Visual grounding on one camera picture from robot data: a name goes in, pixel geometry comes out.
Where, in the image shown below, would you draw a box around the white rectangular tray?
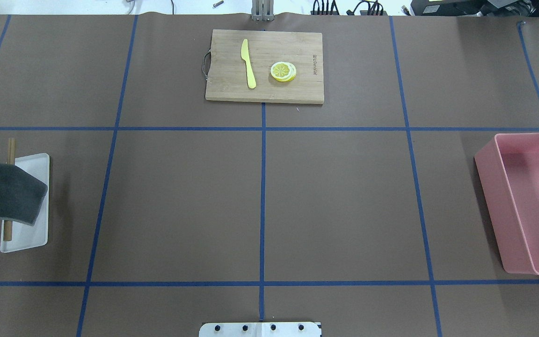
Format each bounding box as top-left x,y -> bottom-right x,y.
0,153 -> 51,253

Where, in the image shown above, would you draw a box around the bamboo cutting board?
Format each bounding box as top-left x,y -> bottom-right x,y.
205,29 -> 325,105

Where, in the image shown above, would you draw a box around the aluminium frame post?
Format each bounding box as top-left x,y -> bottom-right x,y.
252,0 -> 275,22

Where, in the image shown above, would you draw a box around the yellow lemon slices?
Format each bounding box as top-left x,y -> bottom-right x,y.
270,61 -> 297,82

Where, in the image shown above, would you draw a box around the grey cloth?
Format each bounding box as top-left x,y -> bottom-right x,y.
0,163 -> 48,225

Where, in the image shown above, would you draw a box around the yellow plastic knife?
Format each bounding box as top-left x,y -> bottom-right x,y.
240,38 -> 257,89

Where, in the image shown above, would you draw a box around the pink plastic bin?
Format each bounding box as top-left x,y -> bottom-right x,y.
474,133 -> 539,275

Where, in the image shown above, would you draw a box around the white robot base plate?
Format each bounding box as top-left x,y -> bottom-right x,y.
198,322 -> 322,337

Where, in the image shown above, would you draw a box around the black power strip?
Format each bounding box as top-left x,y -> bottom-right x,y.
310,0 -> 340,15

